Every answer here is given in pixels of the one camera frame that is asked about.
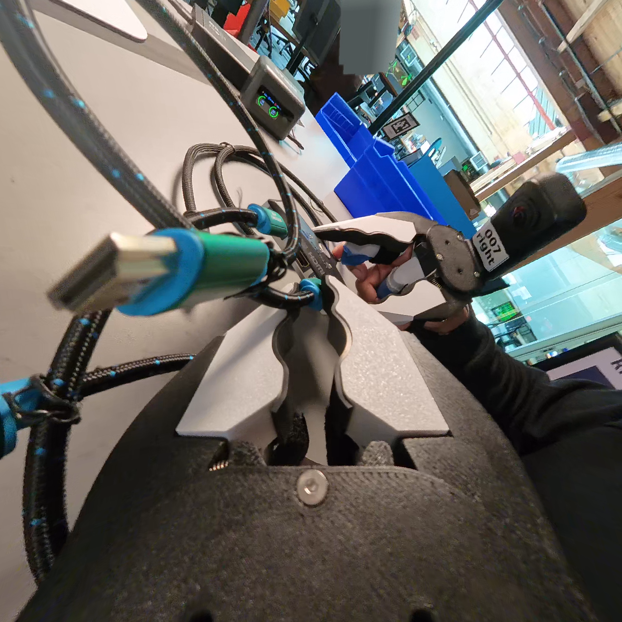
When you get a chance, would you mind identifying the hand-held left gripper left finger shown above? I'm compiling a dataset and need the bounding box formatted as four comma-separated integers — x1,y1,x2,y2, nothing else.
175,310,311,463

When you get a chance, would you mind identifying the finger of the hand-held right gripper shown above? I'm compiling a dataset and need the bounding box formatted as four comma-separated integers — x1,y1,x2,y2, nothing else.
388,291,466,328
312,211,440,267

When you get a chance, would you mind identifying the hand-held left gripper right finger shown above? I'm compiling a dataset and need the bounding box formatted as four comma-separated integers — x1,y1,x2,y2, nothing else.
325,274,450,463

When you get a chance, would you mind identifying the blue plastic bin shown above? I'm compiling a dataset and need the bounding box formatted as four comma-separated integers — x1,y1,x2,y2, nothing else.
334,136,479,240
315,92,372,168

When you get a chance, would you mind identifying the black HDMI switch box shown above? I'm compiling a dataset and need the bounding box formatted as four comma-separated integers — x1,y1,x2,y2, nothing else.
266,198,341,279

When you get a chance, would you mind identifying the grey braided switch cable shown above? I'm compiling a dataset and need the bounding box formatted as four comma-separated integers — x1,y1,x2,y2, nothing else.
181,141,341,229

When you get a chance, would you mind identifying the person's right forearm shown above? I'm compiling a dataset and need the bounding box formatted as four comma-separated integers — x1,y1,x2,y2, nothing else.
406,311,622,457

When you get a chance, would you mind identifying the person's right hand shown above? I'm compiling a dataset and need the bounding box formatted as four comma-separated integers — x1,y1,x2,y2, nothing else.
333,243,471,337

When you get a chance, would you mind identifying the cardboard box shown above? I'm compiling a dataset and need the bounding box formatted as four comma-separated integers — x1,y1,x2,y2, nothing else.
443,169,483,220

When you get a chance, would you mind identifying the printed marker tag sign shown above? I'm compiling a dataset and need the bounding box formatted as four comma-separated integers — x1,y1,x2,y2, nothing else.
383,113,421,143

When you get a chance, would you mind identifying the monitor screen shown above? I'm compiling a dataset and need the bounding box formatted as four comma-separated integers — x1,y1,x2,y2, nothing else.
544,335,622,387

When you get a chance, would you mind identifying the grey power station with display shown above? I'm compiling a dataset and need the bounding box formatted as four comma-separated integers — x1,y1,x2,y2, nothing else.
239,55,307,141

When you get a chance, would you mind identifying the black metal pole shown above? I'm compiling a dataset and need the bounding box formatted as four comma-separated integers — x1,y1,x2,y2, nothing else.
368,0,505,136

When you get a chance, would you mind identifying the black monitor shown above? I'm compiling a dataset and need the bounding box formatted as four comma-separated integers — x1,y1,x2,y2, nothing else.
292,0,342,64

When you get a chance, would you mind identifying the red plastic bin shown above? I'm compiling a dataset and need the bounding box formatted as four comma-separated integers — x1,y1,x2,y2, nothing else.
225,1,254,39

